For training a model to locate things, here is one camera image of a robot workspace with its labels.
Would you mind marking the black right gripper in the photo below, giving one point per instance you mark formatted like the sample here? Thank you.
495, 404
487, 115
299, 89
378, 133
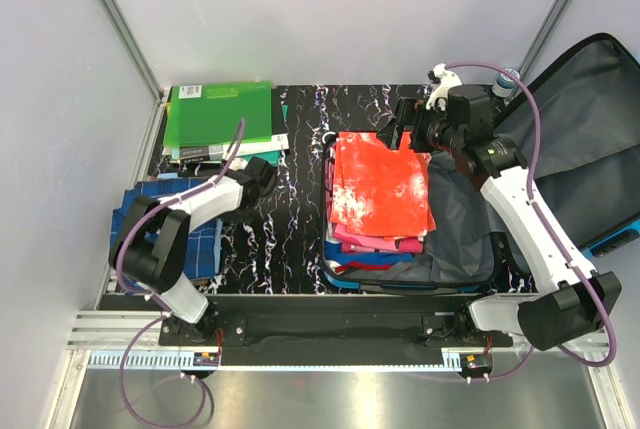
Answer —
409, 112

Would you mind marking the blue plaid shirt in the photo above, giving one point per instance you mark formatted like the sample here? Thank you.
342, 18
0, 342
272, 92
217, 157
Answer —
203, 254

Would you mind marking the blue shirt white letters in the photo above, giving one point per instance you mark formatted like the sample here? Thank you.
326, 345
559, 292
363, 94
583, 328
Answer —
334, 256

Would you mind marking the orange tie-dye shirt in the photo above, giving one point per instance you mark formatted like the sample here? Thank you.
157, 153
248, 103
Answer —
380, 192

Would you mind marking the pink camouflage shirt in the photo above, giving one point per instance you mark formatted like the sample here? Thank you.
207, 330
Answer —
350, 243

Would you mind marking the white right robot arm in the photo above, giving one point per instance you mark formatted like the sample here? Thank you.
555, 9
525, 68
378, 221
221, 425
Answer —
573, 299

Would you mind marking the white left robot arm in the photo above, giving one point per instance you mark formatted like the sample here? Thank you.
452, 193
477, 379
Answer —
150, 249

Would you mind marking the blue capped bottle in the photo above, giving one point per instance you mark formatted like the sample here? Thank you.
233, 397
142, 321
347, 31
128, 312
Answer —
505, 84

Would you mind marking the green plastic folder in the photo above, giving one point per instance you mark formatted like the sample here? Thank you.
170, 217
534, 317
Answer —
203, 115

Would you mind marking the blue suitcase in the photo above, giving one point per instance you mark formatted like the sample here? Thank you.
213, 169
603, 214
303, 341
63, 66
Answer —
580, 121

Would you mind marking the red shirt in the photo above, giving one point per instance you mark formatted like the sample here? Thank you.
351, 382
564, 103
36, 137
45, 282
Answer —
360, 266

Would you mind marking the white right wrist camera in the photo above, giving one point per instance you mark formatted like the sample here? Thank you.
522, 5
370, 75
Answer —
441, 80

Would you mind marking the aluminium frame rail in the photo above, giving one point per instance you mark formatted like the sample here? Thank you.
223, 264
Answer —
132, 48

